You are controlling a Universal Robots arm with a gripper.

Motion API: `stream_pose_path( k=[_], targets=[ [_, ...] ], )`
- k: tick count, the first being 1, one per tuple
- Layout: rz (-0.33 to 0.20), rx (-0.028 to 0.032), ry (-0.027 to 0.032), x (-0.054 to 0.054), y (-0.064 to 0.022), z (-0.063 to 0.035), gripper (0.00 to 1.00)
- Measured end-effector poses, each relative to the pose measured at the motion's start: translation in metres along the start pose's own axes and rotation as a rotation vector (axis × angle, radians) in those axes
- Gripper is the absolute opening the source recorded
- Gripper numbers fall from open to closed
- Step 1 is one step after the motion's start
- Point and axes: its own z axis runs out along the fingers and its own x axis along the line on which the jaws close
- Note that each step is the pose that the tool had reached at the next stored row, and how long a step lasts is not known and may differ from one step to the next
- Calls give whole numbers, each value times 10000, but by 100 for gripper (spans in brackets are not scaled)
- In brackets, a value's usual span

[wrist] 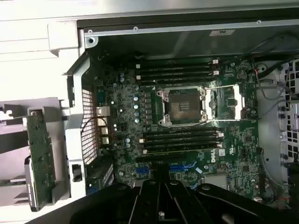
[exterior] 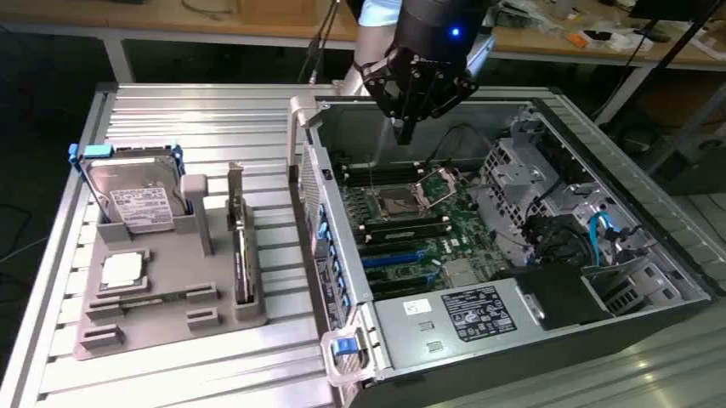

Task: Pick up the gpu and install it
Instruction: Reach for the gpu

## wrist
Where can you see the silver ethernet port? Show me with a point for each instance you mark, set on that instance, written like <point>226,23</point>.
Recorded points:
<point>102,111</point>

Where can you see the silver socket cover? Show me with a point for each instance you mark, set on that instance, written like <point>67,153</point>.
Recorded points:
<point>236,102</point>

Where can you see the green Dell motherboard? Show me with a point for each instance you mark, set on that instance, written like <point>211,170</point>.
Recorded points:
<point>233,140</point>

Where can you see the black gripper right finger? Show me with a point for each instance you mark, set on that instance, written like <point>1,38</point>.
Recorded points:
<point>182,205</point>

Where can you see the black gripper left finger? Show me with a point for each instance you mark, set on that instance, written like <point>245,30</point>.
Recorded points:
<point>144,205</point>

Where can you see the blue expansion slot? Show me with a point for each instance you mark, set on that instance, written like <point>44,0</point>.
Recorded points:
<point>142,170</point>

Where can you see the open black PC case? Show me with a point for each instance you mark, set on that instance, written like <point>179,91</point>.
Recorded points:
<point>74,130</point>

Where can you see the silver chipset heat sink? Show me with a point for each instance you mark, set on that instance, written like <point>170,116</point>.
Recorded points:
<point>215,180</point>

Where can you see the CPU socket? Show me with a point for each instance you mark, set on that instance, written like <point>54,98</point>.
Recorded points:
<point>184,106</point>

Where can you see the metal socket locking lever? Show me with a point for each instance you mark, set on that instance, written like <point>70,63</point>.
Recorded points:
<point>233,119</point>

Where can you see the black RAM slot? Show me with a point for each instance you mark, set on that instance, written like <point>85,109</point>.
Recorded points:
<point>177,80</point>
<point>177,63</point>
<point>177,74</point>
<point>177,69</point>
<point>145,151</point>
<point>182,142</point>
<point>182,131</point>
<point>182,137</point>

